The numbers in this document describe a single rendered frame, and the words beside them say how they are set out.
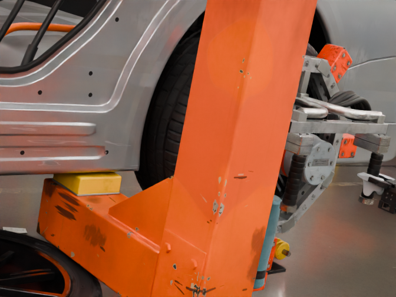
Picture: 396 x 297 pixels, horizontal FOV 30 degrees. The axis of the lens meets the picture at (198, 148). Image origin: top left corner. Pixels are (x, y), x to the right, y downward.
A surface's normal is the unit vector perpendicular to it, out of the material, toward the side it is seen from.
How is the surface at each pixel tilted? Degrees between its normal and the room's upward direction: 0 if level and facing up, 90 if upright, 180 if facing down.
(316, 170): 90
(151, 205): 90
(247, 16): 90
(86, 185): 90
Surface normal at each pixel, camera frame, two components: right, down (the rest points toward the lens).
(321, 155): 0.64, 0.29
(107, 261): -0.75, 0.00
